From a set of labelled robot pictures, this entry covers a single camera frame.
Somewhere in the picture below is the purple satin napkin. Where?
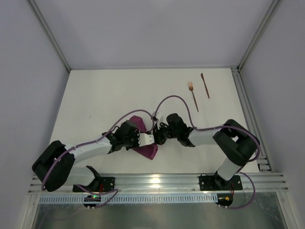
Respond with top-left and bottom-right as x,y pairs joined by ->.
129,115 -> 158,160

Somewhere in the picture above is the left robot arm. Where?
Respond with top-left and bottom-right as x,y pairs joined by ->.
32,120 -> 141,192

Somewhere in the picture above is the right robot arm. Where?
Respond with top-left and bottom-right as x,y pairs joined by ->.
153,113 -> 260,191

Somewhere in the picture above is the copper fork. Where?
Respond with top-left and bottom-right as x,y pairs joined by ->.
188,81 -> 199,111

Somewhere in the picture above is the copper knife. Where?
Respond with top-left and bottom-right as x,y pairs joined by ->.
201,73 -> 210,99

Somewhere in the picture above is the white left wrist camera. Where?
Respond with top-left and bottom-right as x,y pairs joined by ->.
138,133 -> 154,147

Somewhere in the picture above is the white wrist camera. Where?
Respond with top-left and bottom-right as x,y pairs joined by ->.
152,111 -> 163,124
138,133 -> 154,147

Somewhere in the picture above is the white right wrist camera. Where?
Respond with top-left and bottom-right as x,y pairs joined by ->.
152,111 -> 163,124

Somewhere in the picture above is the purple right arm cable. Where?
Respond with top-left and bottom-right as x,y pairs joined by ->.
154,95 -> 262,210

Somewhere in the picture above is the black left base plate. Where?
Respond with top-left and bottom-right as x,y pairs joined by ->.
82,177 -> 115,193

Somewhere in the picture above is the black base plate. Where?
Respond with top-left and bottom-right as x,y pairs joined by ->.
82,177 -> 115,193
198,174 -> 243,191

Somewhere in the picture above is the slotted grey cable duct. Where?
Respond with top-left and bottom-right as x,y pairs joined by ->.
39,193 -> 218,204

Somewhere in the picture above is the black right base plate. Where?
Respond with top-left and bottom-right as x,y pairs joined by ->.
198,174 -> 243,191

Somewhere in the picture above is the aluminium right side rail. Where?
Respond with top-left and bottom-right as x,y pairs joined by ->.
231,68 -> 273,173

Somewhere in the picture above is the aluminium rail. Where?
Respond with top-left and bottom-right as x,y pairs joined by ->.
231,68 -> 273,173
27,173 -> 290,195

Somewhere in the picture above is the aluminium front rail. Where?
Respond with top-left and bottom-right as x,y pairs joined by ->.
27,173 -> 290,195

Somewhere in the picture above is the aluminium left corner post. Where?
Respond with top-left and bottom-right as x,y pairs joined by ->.
27,0 -> 71,73

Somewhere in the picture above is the aluminium corner post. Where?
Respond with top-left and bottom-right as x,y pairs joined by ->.
237,0 -> 282,72
27,0 -> 71,73

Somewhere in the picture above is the aluminium right corner post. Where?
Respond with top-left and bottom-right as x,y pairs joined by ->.
237,0 -> 282,72

